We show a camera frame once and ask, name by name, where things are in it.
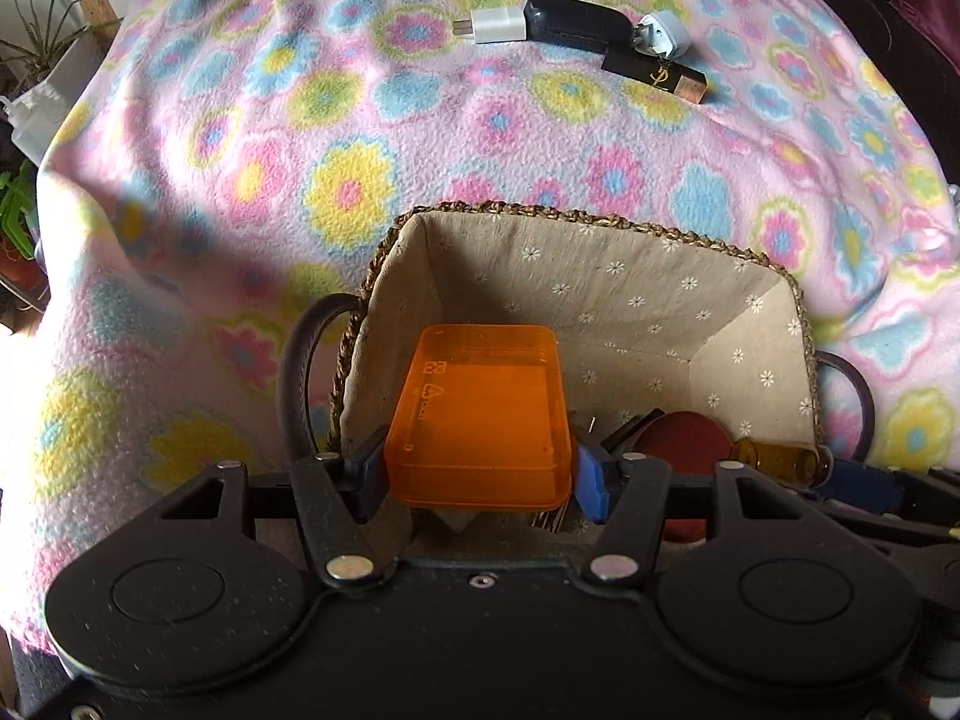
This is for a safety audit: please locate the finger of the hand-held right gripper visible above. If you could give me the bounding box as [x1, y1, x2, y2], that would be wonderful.
[825, 457, 905, 517]

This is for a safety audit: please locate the white planter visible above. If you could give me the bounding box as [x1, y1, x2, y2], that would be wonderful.
[11, 36, 107, 145]

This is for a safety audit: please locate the green spray bottle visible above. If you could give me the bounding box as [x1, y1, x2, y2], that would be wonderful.
[0, 165, 40, 265]

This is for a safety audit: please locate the white squeeze bottle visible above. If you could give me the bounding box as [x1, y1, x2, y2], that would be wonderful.
[0, 94, 55, 167]

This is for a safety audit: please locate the orange translucent plastic box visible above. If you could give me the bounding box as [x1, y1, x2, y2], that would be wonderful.
[384, 325, 575, 508]

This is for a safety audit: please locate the wooden post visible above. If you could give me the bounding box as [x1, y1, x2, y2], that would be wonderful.
[82, 0, 125, 47]

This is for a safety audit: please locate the amber glass bottle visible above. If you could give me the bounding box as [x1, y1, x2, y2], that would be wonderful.
[731, 439, 833, 485]

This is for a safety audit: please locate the black glasses case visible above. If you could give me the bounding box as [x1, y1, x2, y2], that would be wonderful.
[521, 0, 635, 58]

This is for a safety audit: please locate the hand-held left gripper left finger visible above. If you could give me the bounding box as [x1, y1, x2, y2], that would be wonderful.
[146, 431, 396, 590]

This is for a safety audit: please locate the pink floral fleece blanket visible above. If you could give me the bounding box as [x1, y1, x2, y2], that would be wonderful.
[0, 0, 960, 655]

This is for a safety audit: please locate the black lipstick box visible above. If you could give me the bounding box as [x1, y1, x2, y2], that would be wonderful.
[600, 45, 710, 107]

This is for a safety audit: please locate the red flower pot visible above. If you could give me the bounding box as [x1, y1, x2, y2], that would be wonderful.
[0, 240, 40, 290]

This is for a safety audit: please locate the green spiky plant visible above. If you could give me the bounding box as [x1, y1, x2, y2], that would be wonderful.
[0, 0, 113, 85]

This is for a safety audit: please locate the woven basket with cloth lining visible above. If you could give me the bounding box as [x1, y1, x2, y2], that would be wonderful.
[277, 200, 875, 542]

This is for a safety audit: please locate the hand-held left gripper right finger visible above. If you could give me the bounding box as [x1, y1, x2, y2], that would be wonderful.
[574, 439, 822, 587]

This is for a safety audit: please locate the white charger block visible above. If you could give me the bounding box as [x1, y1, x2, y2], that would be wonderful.
[452, 6, 526, 45]

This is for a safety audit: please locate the white plug adapter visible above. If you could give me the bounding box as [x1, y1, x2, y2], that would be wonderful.
[630, 13, 691, 59]

